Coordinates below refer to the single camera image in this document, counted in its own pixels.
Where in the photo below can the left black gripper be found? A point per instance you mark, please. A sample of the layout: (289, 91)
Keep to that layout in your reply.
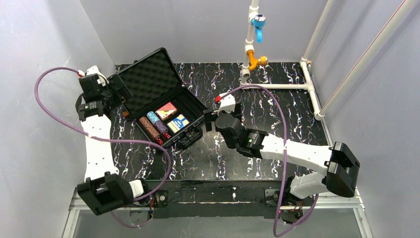
(116, 85)

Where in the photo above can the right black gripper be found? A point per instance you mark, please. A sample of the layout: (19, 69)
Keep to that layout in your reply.
(210, 119)

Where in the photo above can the blue playing card box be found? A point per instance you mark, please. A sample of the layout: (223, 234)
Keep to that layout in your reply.
(178, 123)

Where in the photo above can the red playing card box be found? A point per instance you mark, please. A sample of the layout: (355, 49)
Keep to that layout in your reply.
(166, 111)

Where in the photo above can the black foam-lined poker case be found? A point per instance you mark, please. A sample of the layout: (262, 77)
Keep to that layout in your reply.
(154, 81)

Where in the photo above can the purple poker chip stack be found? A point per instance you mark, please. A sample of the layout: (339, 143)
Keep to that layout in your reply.
(161, 127)

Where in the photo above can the light blue poker chip stack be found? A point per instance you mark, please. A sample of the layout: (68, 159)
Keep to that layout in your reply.
(152, 117)

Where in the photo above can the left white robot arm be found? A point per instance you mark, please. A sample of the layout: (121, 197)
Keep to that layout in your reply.
(103, 189)

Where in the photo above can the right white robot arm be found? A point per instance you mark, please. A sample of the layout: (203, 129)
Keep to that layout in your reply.
(335, 168)

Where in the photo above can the orange black poker chip stack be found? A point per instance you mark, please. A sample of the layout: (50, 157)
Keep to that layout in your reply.
(147, 125)

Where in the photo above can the orange pipe fitting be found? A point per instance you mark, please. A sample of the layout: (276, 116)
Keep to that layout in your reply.
(254, 62)

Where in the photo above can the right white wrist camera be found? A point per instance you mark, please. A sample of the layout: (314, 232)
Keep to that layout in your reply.
(226, 103)

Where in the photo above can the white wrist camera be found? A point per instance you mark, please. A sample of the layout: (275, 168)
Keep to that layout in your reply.
(101, 79)
(226, 103)

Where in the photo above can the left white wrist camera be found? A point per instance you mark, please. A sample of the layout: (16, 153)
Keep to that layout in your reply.
(101, 79)

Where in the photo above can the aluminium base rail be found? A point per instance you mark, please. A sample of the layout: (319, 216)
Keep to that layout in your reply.
(333, 217)

